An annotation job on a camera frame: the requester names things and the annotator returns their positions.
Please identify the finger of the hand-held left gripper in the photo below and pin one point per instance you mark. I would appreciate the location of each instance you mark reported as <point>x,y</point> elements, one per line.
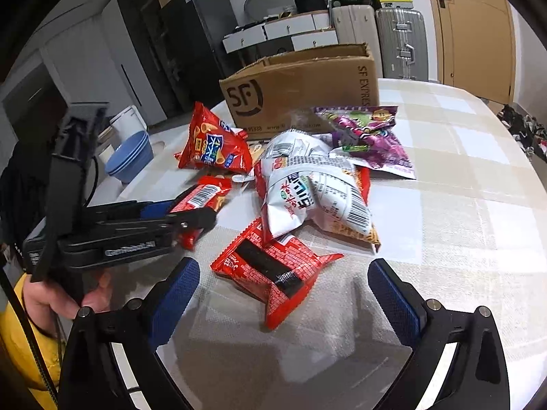
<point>196,220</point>
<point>156,210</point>

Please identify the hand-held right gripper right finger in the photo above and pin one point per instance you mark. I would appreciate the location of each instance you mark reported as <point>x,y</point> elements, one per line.
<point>393,299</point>

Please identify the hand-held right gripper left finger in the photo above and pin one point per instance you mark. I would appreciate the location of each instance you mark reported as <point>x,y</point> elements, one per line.
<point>175,294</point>

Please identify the small red snack packet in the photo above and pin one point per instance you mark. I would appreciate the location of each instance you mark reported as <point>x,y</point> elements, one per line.
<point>205,192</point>

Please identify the red packet with black stripe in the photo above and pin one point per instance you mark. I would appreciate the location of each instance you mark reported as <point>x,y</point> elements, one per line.
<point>256,264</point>

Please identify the red snack bag blue label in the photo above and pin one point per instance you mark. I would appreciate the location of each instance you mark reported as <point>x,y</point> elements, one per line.
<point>205,136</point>

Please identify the orange clear snack packet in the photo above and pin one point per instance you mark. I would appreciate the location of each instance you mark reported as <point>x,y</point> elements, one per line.
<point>257,153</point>

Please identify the white snack bag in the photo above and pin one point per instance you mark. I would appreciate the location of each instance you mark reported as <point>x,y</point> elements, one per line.
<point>307,188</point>

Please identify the purple snack bag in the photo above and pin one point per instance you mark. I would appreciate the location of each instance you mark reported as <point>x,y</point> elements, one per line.
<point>380,145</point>

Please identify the brown cardboard box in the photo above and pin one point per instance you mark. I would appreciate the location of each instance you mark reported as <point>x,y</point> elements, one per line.
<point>299,94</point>

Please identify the person's left forearm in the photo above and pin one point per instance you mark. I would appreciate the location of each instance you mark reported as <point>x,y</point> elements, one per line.
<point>17,350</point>

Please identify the person's left hand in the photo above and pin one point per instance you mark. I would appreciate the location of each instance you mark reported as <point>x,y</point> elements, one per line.
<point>47,299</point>

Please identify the blue bowl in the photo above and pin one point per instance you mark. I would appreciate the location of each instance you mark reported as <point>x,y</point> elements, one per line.
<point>149,158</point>
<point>124,156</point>

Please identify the checked tablecloth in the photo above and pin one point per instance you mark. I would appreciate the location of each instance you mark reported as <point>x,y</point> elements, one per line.
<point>448,222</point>

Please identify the white container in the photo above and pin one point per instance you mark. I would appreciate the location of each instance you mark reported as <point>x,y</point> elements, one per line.
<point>128,118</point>

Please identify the black cabinet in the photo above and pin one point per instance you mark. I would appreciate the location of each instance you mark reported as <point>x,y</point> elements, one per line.
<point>196,42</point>

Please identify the white drawer cabinet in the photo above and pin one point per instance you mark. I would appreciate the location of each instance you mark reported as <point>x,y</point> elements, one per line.
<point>282,30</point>

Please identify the pile of shoes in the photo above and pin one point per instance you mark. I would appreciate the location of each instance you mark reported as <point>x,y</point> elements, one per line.
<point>525,132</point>

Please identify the grey oval board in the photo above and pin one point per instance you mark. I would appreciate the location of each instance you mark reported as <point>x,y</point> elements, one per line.
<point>269,0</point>

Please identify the cream suitcase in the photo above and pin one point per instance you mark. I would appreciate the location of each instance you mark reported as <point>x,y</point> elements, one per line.
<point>354,25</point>

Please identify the silver suitcase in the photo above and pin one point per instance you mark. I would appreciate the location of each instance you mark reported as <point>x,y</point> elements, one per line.
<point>401,42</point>

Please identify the wooden door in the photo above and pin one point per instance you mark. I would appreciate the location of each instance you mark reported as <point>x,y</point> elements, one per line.
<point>470,30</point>

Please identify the black and yellow box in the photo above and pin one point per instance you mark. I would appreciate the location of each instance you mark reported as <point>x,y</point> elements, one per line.
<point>393,1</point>

